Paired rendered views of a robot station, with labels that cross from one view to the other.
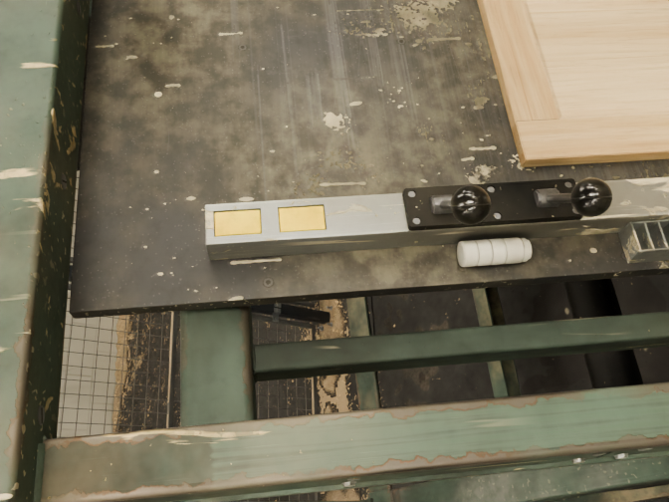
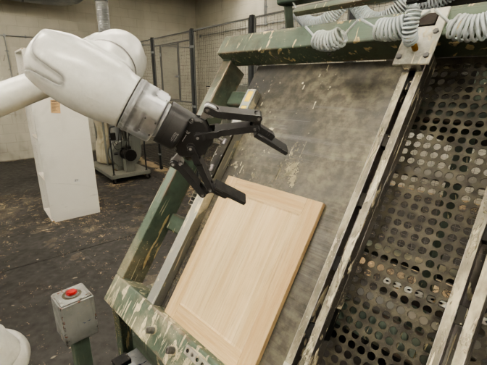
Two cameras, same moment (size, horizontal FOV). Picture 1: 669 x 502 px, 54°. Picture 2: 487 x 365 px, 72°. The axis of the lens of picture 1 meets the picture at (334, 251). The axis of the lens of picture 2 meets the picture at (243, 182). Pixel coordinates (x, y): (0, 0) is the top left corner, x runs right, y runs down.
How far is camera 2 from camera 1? 1.50 m
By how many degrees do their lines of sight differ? 71
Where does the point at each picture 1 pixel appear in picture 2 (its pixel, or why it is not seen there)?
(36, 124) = (277, 45)
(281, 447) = (207, 98)
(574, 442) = not seen: hidden behind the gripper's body
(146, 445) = (220, 77)
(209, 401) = (235, 96)
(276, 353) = not seen: hidden behind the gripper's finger
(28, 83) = (290, 41)
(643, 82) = (227, 227)
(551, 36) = (256, 206)
